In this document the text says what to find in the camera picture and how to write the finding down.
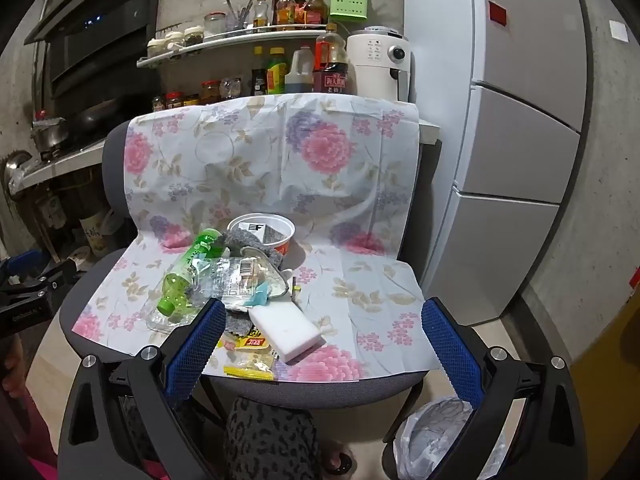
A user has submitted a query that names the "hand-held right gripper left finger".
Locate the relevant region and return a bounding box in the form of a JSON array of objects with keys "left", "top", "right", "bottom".
[{"left": 60, "top": 297, "right": 228, "bottom": 480}]

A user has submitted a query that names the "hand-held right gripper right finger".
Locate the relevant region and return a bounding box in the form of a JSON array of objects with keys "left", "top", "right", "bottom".
[{"left": 421, "top": 297, "right": 586, "bottom": 480}]

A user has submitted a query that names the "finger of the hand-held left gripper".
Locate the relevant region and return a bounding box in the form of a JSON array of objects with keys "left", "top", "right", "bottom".
[
  {"left": 0, "top": 262, "right": 81, "bottom": 311},
  {"left": 0, "top": 251, "right": 53, "bottom": 281}
]

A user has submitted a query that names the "yellow red snack wrapper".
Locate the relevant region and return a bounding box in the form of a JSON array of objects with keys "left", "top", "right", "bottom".
[{"left": 218, "top": 329, "right": 272, "bottom": 353}]

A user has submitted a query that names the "clear yellow-edged wrapper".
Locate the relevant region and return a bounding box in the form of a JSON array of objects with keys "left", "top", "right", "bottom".
[{"left": 222, "top": 349, "right": 279, "bottom": 381}]

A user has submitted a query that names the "clear labelled plastic package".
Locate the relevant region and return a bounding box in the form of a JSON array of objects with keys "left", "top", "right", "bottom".
[{"left": 192, "top": 256, "right": 275, "bottom": 311}]

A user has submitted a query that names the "green plastic bottle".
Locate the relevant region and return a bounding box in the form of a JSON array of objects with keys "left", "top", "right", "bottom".
[{"left": 156, "top": 227, "right": 226, "bottom": 322}]

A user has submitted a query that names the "white sponge block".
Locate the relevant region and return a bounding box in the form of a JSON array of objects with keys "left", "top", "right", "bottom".
[{"left": 248, "top": 300, "right": 323, "bottom": 363}]

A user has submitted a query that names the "black bin with white liner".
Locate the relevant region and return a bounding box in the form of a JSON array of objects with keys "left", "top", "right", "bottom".
[{"left": 382, "top": 395, "right": 501, "bottom": 480}]

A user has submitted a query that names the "grey fluffy cloth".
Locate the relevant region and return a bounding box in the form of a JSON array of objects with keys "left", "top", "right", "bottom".
[{"left": 222, "top": 229, "right": 290, "bottom": 273}]

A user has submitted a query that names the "person's left forearm pink sleeve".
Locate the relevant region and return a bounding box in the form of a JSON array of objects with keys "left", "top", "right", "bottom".
[{"left": 0, "top": 395, "right": 68, "bottom": 480}]

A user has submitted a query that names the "person's left hand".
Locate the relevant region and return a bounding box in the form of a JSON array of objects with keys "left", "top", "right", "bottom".
[{"left": 0, "top": 337, "right": 25, "bottom": 397}]

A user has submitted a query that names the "white printed bag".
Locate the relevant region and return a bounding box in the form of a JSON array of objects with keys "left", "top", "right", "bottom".
[{"left": 80, "top": 207, "right": 123, "bottom": 256}]

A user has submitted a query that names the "round metal lid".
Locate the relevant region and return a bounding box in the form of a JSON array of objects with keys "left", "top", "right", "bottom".
[{"left": 2, "top": 152, "right": 31, "bottom": 196}]

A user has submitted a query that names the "person's leopard print leg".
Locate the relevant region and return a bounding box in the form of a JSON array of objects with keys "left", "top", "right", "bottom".
[{"left": 225, "top": 396, "right": 321, "bottom": 480}]

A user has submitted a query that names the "grey white drink carton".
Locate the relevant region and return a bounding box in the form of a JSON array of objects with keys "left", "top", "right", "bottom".
[{"left": 240, "top": 222, "right": 286, "bottom": 246}]

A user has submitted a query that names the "metal pot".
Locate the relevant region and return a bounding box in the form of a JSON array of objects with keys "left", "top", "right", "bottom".
[{"left": 31, "top": 115, "right": 71, "bottom": 156}]

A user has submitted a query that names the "white orange instant noodle bowl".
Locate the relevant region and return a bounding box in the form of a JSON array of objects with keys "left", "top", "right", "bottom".
[{"left": 226, "top": 213, "right": 296, "bottom": 261}]

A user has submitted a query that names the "grey office chair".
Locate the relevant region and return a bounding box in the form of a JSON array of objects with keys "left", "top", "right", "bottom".
[{"left": 57, "top": 121, "right": 426, "bottom": 441}]

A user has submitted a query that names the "black wok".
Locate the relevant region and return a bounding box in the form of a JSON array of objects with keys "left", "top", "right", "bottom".
[{"left": 67, "top": 100, "right": 121, "bottom": 133}]

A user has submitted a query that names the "person's foot in slipper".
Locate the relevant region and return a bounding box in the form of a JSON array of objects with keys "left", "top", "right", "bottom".
[{"left": 320, "top": 440, "right": 356, "bottom": 476}]

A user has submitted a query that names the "yellow wooden furniture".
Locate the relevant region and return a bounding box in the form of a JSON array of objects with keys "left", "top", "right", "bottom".
[{"left": 570, "top": 305, "right": 640, "bottom": 480}]

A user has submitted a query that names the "floral printed cloth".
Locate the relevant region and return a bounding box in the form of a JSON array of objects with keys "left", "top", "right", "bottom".
[{"left": 74, "top": 94, "right": 441, "bottom": 383}]

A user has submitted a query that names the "silver refrigerator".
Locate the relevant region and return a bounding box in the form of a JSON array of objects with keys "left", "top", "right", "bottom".
[{"left": 402, "top": 0, "right": 591, "bottom": 333}]

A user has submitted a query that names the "row of small sauce jars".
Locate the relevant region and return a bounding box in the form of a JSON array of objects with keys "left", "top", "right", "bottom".
[{"left": 151, "top": 77, "right": 242, "bottom": 111}]

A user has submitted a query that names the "black range hood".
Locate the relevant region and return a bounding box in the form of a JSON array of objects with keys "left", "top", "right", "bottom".
[{"left": 22, "top": 0, "right": 163, "bottom": 101}]

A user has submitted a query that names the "dark bottle yellow cap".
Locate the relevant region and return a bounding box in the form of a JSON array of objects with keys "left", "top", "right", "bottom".
[{"left": 250, "top": 46, "right": 268, "bottom": 97}]

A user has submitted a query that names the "green yellow-capped bottle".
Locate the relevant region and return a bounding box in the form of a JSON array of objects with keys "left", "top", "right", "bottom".
[{"left": 266, "top": 47, "right": 286, "bottom": 96}]

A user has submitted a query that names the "white jug red cap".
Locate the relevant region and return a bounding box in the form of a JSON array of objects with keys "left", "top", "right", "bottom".
[{"left": 284, "top": 46, "right": 315, "bottom": 95}]

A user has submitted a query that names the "white air fryer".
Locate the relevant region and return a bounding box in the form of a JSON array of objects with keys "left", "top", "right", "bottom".
[{"left": 346, "top": 26, "right": 417, "bottom": 103}]

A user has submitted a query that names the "large oil bottle red label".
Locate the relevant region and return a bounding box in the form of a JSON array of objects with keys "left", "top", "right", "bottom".
[{"left": 313, "top": 22, "right": 348, "bottom": 95}]

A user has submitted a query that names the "white corner shelf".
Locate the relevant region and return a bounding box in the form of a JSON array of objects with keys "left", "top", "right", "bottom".
[{"left": 136, "top": 22, "right": 331, "bottom": 68}]

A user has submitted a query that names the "glass cup with utensils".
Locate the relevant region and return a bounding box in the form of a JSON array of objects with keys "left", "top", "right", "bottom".
[{"left": 225, "top": 0, "right": 253, "bottom": 33}]

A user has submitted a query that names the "yellow oil bottle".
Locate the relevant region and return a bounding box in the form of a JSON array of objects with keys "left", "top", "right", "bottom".
[{"left": 275, "top": 0, "right": 297, "bottom": 28}]

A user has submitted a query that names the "green utensil holder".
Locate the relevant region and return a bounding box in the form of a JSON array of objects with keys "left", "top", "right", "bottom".
[{"left": 329, "top": 0, "right": 368, "bottom": 23}]

